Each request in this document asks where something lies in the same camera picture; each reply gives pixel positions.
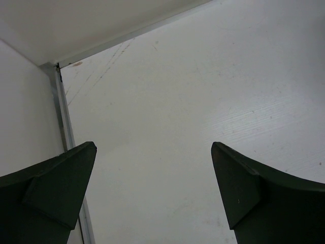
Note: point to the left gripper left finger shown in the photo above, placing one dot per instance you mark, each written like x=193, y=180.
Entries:
x=41, y=203

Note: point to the left metal rail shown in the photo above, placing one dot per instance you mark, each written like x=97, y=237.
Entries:
x=84, y=231

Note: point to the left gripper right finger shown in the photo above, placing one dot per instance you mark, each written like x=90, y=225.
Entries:
x=265, y=205

